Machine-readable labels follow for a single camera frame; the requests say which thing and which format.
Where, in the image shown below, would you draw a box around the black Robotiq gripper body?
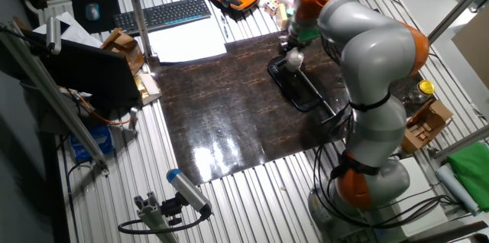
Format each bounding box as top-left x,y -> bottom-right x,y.
282,33 -> 306,50

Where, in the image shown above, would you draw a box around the small clear jar white contents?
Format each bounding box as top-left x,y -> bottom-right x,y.
284,53 -> 306,73

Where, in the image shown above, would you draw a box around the glass jar gold lid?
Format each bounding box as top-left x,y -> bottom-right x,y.
407,79 -> 436,105

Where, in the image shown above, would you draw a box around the plastic bag of sponges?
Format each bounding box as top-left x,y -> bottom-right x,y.
274,0 -> 297,30

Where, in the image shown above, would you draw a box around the black metal C-clamp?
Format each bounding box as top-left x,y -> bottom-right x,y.
267,55 -> 338,117

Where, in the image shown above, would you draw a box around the Rubik's cube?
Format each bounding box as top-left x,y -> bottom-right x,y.
264,0 -> 280,18

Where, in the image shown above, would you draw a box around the large white paper sheet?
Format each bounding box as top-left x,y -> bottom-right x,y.
147,15 -> 228,63

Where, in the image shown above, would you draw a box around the dark marble pattern mat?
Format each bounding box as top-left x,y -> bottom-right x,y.
152,8 -> 436,186

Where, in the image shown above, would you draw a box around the black computer keyboard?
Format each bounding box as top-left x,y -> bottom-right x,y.
112,0 -> 212,37

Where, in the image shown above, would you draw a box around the gold foil box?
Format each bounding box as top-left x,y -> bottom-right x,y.
133,71 -> 163,105

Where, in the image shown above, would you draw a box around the open brown cardboard box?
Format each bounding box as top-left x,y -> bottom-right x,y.
398,99 -> 455,155

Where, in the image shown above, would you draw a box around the small brown cardboard carton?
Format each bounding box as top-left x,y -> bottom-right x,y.
100,28 -> 145,76

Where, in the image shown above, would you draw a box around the brown cardboard panel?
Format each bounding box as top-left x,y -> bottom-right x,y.
452,5 -> 489,91

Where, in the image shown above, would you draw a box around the black mouse pad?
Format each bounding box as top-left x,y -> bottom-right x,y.
71,0 -> 122,34

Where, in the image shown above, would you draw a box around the short diagonal aluminium bar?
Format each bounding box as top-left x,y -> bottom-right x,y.
431,124 -> 489,162

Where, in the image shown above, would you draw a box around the grey computer mouse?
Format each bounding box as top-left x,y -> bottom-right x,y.
85,2 -> 101,22

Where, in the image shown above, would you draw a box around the black flat monitor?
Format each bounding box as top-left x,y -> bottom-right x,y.
0,28 -> 143,111

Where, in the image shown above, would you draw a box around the loose white papers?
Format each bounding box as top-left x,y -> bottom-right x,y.
32,11 -> 104,49

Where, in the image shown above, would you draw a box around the pale blue roll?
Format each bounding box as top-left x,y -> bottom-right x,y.
435,163 -> 481,216

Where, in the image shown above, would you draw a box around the green cloth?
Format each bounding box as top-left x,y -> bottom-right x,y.
446,141 -> 489,212

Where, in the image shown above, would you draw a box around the blue tissue pack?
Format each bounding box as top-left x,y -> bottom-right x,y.
69,125 -> 115,162

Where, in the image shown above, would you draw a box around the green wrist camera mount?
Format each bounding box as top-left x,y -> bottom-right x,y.
289,21 -> 322,44

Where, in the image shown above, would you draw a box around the tall aluminium frame pole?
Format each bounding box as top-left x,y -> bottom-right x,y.
121,0 -> 154,59

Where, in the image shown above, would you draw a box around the diagonal aluminium frame bar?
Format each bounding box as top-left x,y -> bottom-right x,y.
427,0 -> 489,45

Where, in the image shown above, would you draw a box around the silver camera blue cap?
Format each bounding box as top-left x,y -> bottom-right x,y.
166,168 -> 213,215

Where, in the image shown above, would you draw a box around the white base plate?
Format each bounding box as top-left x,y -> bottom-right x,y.
395,157 -> 449,237

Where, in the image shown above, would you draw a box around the orange cable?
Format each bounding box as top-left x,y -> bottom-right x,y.
57,85 -> 133,126

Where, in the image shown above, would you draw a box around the thick black cable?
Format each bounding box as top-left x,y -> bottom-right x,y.
366,193 -> 463,232

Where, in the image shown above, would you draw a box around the short aluminium profile post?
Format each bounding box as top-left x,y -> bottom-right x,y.
133,191 -> 180,243

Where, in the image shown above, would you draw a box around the black camera cable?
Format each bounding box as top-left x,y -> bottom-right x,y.
117,207 -> 212,235

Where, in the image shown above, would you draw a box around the silver camera on strut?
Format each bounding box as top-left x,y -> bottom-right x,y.
45,16 -> 63,55

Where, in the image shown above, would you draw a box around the long aluminium frame strut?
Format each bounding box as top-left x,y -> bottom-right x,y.
0,21 -> 111,177

